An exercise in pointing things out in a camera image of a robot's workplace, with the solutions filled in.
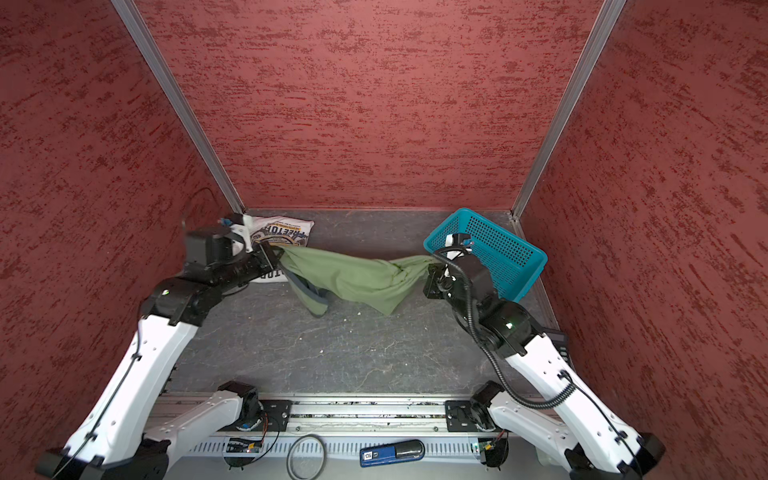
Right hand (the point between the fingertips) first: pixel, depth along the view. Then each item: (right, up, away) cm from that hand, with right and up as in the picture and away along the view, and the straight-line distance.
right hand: (426, 275), depth 69 cm
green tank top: (-27, -1, +3) cm, 27 cm away
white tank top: (-49, +12, +40) cm, 65 cm away
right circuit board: (+17, -43, +1) cm, 46 cm away
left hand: (-34, +4, +1) cm, 34 cm away
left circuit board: (-46, -43, +3) cm, 64 cm away
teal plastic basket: (+35, 0, +34) cm, 49 cm away
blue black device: (-8, -40, -4) cm, 41 cm away
